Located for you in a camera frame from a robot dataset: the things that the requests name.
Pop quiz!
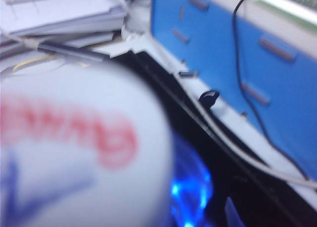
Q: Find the clear mineral water bottle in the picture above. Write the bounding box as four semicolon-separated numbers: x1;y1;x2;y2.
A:
0;63;174;227

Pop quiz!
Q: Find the black closed laptop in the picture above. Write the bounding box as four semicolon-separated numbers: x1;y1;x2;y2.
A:
110;49;317;227

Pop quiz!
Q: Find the blue wooden desk organizer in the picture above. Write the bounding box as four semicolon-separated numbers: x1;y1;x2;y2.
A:
150;0;317;182

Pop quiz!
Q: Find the black pen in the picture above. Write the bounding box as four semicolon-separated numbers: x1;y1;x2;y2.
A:
37;42;105;62

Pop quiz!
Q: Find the white paper stack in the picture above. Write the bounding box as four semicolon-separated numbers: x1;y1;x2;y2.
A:
0;0;127;38

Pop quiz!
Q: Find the black cable clip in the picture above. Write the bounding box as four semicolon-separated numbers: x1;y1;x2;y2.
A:
198;89;220;109

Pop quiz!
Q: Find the thin black monitor cable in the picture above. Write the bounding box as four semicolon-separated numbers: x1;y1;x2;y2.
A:
232;0;311;181

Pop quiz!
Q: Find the white cable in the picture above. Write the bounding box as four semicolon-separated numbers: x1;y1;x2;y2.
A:
198;105;317;189

